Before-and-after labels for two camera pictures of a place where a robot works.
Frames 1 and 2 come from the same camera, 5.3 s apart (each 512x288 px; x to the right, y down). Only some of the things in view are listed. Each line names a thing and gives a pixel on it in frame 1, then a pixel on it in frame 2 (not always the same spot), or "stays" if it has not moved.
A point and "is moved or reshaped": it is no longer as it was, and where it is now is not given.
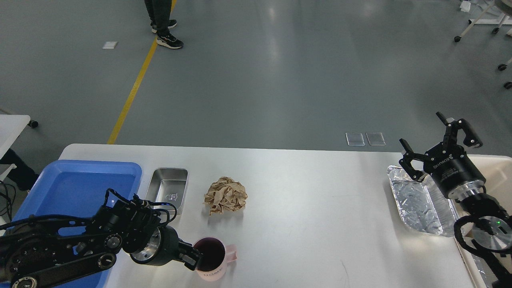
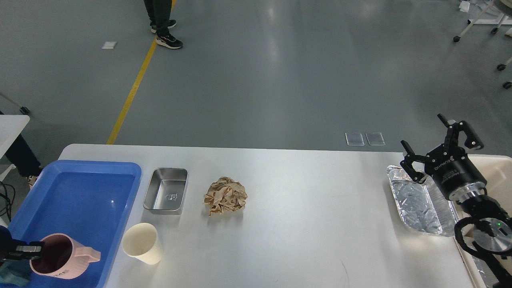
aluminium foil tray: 423,207 stays
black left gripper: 163,248 → 29,250
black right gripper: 450,168 stays
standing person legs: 159,11 stays
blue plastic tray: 76,188 stays
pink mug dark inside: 213,265 is moved or reshaped
